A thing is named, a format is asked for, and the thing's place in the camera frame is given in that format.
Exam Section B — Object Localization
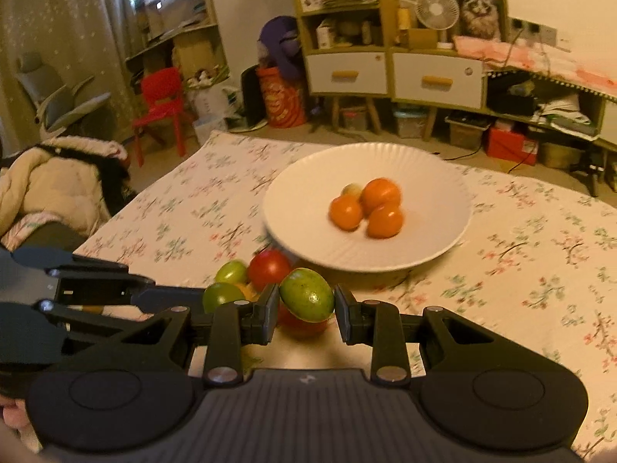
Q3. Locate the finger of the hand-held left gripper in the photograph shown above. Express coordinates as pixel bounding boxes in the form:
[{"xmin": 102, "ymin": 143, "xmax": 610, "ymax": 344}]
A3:
[
  {"xmin": 0, "ymin": 300, "xmax": 151, "ymax": 368},
  {"xmin": 0, "ymin": 246, "xmax": 208, "ymax": 309}
]

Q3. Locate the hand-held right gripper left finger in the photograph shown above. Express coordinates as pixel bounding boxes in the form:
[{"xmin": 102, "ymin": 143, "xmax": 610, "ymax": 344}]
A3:
[{"xmin": 91, "ymin": 286, "xmax": 281, "ymax": 387}]

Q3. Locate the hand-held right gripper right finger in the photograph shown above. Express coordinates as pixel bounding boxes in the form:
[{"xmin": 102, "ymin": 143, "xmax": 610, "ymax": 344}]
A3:
[{"xmin": 334, "ymin": 284, "xmax": 529, "ymax": 382}]

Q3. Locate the oval green fruit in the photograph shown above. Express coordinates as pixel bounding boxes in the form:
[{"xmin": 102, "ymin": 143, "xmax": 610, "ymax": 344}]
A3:
[{"xmin": 280, "ymin": 268, "xmax": 335, "ymax": 323}]

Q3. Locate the large red tomato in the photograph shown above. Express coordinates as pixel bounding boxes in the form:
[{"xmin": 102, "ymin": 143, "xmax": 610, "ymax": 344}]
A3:
[{"xmin": 248, "ymin": 249, "xmax": 293, "ymax": 292}]

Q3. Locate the orange tomato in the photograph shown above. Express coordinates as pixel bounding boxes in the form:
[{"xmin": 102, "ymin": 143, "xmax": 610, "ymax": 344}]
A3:
[{"xmin": 366, "ymin": 203, "xmax": 405, "ymax": 239}]

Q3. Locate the orange tangerine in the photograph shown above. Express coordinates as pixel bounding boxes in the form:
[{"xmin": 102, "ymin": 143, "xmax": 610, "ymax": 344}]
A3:
[{"xmin": 329, "ymin": 195, "xmax": 364, "ymax": 231}]

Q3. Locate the large mandarin orange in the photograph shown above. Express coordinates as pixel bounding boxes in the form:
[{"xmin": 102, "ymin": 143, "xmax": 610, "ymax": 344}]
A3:
[{"xmin": 360, "ymin": 178, "xmax": 402, "ymax": 215}]

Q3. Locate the white ribbed plate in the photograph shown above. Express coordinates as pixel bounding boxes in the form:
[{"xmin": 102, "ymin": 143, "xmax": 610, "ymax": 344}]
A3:
[{"xmin": 263, "ymin": 143, "xmax": 474, "ymax": 273}]

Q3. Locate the person's left hand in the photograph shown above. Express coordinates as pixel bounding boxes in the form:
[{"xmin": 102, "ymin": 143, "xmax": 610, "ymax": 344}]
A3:
[{"xmin": 0, "ymin": 395, "xmax": 29, "ymax": 433}]

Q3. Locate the cream and black jacket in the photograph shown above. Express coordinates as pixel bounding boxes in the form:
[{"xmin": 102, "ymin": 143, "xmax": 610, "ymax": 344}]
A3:
[{"xmin": 0, "ymin": 136, "xmax": 131, "ymax": 252}]

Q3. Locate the floral tablecloth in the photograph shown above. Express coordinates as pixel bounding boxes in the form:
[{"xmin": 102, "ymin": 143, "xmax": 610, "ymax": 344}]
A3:
[{"xmin": 72, "ymin": 130, "xmax": 617, "ymax": 459}]

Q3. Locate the grey office chair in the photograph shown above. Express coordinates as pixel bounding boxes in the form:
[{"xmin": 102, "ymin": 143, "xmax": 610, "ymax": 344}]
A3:
[{"xmin": 14, "ymin": 52, "xmax": 113, "ymax": 142}]

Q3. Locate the clear storage box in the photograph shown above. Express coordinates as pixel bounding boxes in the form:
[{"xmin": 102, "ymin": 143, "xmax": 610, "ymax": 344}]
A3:
[
  {"xmin": 393, "ymin": 108, "xmax": 430, "ymax": 139},
  {"xmin": 446, "ymin": 116, "xmax": 490, "ymax": 150}
]

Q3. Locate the red plastic chair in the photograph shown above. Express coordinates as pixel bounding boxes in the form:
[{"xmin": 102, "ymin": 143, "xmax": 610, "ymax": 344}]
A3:
[{"xmin": 131, "ymin": 68, "xmax": 196, "ymax": 167}]

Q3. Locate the white carton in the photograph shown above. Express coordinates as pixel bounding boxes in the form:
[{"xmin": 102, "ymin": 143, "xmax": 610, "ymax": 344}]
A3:
[{"xmin": 193, "ymin": 84, "xmax": 231, "ymax": 146}]

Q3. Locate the orange bag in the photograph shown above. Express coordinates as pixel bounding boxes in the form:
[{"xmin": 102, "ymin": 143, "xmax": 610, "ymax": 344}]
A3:
[{"xmin": 257, "ymin": 68, "xmax": 308, "ymax": 128}]

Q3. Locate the black panel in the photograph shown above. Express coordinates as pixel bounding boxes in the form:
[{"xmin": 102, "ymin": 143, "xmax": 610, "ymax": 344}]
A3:
[{"xmin": 240, "ymin": 65, "xmax": 265, "ymax": 130}]

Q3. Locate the white drawer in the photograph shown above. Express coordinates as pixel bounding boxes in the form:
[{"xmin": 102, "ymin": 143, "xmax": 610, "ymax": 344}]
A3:
[
  {"xmin": 305, "ymin": 52, "xmax": 388, "ymax": 96},
  {"xmin": 394, "ymin": 53, "xmax": 483, "ymax": 109},
  {"xmin": 602, "ymin": 99, "xmax": 617, "ymax": 142}
]

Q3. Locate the red box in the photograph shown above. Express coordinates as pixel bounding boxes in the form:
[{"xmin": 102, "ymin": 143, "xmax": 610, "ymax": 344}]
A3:
[{"xmin": 484, "ymin": 125, "xmax": 539, "ymax": 166}]

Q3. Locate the wooden bookshelf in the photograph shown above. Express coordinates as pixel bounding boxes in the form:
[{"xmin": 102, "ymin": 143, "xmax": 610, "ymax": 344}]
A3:
[{"xmin": 126, "ymin": 0, "xmax": 231, "ymax": 107}]

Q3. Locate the beige curtain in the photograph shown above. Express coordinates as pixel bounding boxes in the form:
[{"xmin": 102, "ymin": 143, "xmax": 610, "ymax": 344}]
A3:
[{"xmin": 0, "ymin": 0, "xmax": 140, "ymax": 128}]

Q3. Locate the olive basin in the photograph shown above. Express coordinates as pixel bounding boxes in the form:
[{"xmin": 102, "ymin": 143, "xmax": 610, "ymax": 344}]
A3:
[{"xmin": 537, "ymin": 142, "xmax": 584, "ymax": 169}]

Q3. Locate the purple plush toy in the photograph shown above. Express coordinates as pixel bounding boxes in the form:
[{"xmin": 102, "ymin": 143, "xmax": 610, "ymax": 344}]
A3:
[{"xmin": 257, "ymin": 16, "xmax": 305, "ymax": 83}]

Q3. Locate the black bag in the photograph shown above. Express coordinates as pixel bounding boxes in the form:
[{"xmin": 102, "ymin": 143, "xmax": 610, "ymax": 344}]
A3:
[{"xmin": 487, "ymin": 77, "xmax": 538, "ymax": 117}]

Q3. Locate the cardboard box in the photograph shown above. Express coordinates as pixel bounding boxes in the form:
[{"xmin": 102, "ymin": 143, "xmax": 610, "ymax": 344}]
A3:
[{"xmin": 407, "ymin": 28, "xmax": 439, "ymax": 50}]

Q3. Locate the black tripod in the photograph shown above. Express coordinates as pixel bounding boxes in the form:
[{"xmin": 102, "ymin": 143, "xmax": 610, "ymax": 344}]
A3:
[{"xmin": 569, "ymin": 149, "xmax": 609, "ymax": 197}]

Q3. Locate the pile of papers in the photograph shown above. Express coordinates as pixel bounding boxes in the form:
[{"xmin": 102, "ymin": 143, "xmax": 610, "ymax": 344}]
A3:
[{"xmin": 535, "ymin": 91, "xmax": 593, "ymax": 128}]

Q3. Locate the pink cloth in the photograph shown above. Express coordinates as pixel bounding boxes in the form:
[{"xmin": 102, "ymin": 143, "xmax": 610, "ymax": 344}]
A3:
[{"xmin": 454, "ymin": 36, "xmax": 617, "ymax": 104}]

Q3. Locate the tall wooden cabinet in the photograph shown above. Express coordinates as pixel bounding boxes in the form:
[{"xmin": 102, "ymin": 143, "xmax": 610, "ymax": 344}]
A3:
[{"xmin": 290, "ymin": 0, "xmax": 392, "ymax": 131}]

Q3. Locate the small white fan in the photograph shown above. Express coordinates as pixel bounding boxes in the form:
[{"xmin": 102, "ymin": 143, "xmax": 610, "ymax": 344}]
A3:
[{"xmin": 415, "ymin": 0, "xmax": 461, "ymax": 50}]

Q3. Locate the framed cat picture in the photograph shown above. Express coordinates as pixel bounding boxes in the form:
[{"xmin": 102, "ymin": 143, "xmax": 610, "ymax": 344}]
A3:
[{"xmin": 441, "ymin": 0, "xmax": 508, "ymax": 42}]

